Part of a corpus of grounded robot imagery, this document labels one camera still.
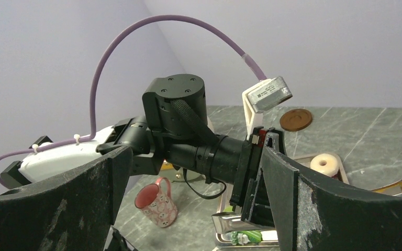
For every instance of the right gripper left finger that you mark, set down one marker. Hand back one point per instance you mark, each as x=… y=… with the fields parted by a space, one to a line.
x=73 y=210

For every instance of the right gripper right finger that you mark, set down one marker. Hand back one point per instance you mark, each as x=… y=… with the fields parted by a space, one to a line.
x=332 y=215

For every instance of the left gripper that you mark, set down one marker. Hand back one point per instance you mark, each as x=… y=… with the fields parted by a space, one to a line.
x=249 y=194

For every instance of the metal tongs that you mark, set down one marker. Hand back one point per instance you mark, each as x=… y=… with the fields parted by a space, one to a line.
x=226 y=222

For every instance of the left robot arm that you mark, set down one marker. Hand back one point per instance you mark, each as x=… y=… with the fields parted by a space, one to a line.
x=174 y=129

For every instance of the green cake slice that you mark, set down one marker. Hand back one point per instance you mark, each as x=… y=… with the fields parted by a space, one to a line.
x=246 y=237

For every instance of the steel tray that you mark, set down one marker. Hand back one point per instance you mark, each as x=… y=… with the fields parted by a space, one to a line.
x=281 y=181

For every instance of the white donut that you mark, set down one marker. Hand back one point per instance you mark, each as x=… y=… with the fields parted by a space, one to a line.
x=326 y=164

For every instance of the cream bread box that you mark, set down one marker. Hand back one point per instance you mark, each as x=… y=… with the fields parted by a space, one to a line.
x=168 y=171

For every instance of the brown coaster far left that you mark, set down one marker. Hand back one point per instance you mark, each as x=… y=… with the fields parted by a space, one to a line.
x=296 y=119

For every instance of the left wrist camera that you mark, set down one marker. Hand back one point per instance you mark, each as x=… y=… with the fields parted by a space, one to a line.
x=262 y=97

